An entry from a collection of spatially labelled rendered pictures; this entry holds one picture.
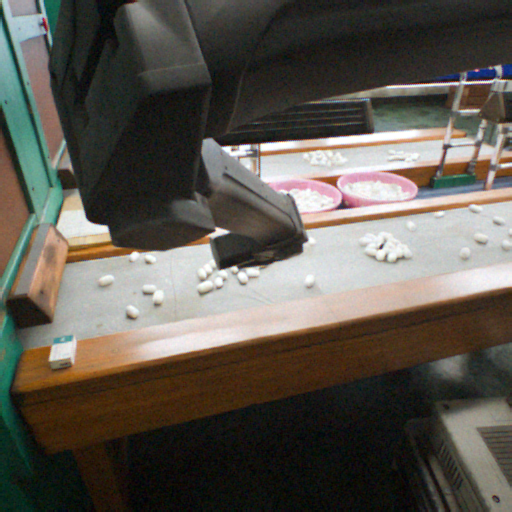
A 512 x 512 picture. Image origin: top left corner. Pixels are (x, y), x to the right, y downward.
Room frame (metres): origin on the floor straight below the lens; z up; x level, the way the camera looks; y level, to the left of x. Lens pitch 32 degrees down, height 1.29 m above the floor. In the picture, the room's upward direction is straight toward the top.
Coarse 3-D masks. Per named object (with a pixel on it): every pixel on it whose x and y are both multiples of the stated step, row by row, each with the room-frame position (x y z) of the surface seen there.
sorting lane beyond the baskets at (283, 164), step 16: (400, 144) 1.88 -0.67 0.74; (416, 144) 1.88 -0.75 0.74; (432, 144) 1.88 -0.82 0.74; (240, 160) 1.65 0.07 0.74; (272, 160) 1.65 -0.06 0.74; (288, 160) 1.65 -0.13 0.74; (320, 160) 1.66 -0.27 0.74; (336, 160) 1.66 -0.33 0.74; (352, 160) 1.65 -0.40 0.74; (368, 160) 1.65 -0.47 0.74; (384, 160) 1.65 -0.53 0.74; (400, 160) 1.65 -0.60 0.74; (416, 160) 1.66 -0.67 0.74; (272, 176) 1.46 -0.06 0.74
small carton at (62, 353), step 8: (64, 336) 0.54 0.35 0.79; (72, 336) 0.54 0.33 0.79; (56, 344) 0.52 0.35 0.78; (64, 344) 0.52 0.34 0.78; (72, 344) 0.52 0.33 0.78; (56, 352) 0.50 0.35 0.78; (64, 352) 0.50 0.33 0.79; (72, 352) 0.51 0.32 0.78; (56, 360) 0.48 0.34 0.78; (64, 360) 0.49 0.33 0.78; (72, 360) 0.49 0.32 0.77; (56, 368) 0.48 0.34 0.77
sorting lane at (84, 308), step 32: (352, 224) 1.07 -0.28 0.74; (384, 224) 1.07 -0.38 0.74; (416, 224) 1.07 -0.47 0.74; (448, 224) 1.07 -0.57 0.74; (480, 224) 1.07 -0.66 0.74; (128, 256) 0.89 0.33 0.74; (160, 256) 0.89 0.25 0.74; (192, 256) 0.89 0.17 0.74; (320, 256) 0.89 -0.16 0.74; (352, 256) 0.89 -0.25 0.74; (384, 256) 0.89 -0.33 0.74; (416, 256) 0.89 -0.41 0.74; (448, 256) 0.89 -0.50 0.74; (480, 256) 0.89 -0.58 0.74; (64, 288) 0.75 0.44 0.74; (96, 288) 0.75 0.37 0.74; (128, 288) 0.75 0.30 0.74; (160, 288) 0.75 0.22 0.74; (192, 288) 0.75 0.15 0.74; (224, 288) 0.75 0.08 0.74; (256, 288) 0.75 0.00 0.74; (288, 288) 0.75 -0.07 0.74; (320, 288) 0.75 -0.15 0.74; (352, 288) 0.75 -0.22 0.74; (64, 320) 0.64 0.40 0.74; (96, 320) 0.64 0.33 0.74; (128, 320) 0.64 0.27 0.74; (160, 320) 0.64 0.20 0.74
